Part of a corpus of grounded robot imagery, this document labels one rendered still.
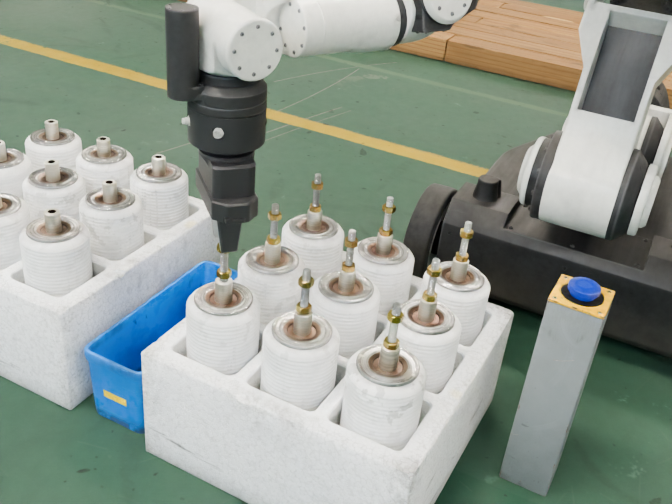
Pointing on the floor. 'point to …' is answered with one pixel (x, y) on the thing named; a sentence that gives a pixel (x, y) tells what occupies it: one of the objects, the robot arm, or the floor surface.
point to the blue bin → (113, 401)
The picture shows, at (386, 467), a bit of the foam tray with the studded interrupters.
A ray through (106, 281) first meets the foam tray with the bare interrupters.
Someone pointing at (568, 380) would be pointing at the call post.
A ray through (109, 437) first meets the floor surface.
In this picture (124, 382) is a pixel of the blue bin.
